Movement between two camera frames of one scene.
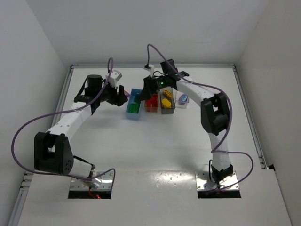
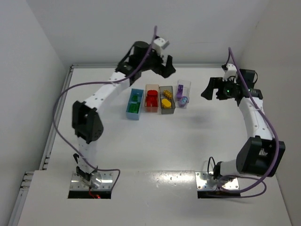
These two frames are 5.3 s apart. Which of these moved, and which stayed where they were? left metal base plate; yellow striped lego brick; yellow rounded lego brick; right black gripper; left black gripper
Moved: left black gripper; right black gripper
Stayed: yellow striped lego brick; yellow rounded lego brick; left metal base plate
